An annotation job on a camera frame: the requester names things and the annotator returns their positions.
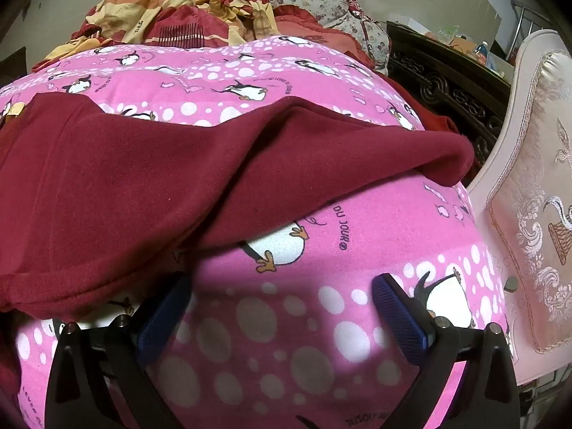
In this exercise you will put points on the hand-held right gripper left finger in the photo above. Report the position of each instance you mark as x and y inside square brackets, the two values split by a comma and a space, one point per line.
[164, 318]

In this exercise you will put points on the maroon fleece garment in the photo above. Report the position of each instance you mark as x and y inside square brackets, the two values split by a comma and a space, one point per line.
[178, 165]

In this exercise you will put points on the blue capped bottle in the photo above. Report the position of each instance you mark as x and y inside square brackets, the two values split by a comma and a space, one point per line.
[481, 50]

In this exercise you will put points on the white floral headboard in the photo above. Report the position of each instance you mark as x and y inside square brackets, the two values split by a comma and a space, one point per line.
[527, 187]

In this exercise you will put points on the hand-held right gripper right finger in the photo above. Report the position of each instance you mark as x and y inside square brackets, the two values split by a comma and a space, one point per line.
[398, 321]

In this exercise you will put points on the metal rack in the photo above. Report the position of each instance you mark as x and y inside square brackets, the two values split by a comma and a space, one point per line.
[520, 27]

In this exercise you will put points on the pink penguin print blanket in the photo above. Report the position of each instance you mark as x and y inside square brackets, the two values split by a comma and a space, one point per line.
[290, 321]

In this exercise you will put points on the pile of patterned clothes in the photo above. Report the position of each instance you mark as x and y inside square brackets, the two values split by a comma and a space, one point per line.
[178, 9]

